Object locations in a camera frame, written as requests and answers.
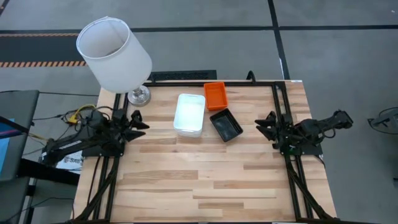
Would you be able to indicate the dark grey cabinet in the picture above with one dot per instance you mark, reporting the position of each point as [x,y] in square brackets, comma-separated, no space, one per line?
[21,124]

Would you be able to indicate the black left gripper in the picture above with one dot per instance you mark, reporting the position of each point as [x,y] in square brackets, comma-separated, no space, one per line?
[122,130]

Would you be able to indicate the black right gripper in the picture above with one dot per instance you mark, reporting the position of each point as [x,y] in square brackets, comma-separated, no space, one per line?
[284,132]

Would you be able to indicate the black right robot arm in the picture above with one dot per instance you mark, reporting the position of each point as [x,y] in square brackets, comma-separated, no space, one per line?
[326,123]

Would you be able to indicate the black slotted plastic basket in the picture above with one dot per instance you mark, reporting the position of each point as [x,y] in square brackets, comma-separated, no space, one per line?
[226,126]

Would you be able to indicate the white printed label sheet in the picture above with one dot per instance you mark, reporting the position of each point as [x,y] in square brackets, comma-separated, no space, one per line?
[73,161]

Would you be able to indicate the white rectangular tray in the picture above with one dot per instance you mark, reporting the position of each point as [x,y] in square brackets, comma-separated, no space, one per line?
[189,115]

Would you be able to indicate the grey wheeled stand base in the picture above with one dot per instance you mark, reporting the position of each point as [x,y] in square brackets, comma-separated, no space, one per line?
[385,119]

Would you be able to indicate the black floor grille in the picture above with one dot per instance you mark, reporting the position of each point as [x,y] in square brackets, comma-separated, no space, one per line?
[183,75]

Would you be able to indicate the black aluminium table frame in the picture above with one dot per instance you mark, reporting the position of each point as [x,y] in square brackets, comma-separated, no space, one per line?
[186,84]

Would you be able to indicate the orange slotted plastic basket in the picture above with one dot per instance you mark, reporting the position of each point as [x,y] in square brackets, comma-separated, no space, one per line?
[216,98]

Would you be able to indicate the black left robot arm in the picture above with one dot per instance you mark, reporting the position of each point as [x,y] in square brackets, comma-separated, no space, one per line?
[71,144]

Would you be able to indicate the white shade table lamp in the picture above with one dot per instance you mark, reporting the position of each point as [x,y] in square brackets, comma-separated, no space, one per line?
[115,62]

